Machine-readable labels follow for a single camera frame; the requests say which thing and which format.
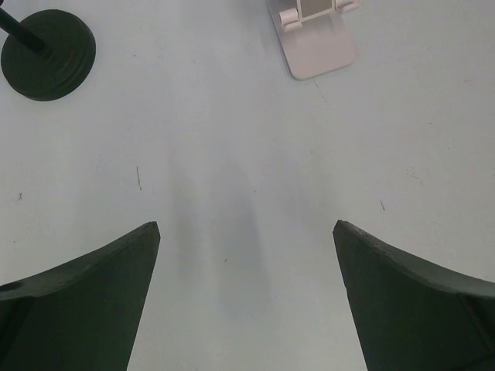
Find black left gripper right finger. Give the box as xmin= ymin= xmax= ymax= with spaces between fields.
xmin=333 ymin=220 xmax=494 ymax=370

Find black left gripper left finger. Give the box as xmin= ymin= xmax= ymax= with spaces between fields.
xmin=1 ymin=222 xmax=160 ymax=370

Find black round-base phone stand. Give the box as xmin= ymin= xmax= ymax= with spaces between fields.
xmin=1 ymin=9 xmax=97 ymax=101

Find white folding phone stand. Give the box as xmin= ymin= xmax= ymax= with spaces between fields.
xmin=267 ymin=0 xmax=360 ymax=80

